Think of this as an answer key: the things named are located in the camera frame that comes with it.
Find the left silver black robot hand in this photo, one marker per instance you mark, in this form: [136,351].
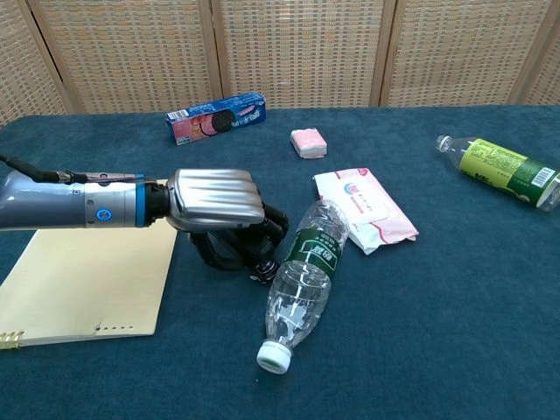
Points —
[214,197]

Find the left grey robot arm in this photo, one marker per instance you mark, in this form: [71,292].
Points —
[65,205]

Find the blue cookie box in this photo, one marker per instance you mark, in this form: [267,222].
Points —
[214,119]

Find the small pink tissue pack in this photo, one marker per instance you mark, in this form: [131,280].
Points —
[308,142]

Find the clear bottle dark green label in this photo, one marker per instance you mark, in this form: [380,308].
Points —
[306,271]

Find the beige spiral notebook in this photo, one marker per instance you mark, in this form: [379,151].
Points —
[87,280]

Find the white pink wet wipes pack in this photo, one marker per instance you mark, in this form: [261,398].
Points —
[372,205]

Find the woven bamboo folding screen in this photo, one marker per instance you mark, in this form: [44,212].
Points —
[280,48]

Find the clear bottle yellow-green label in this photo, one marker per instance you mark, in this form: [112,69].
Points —
[503,168]

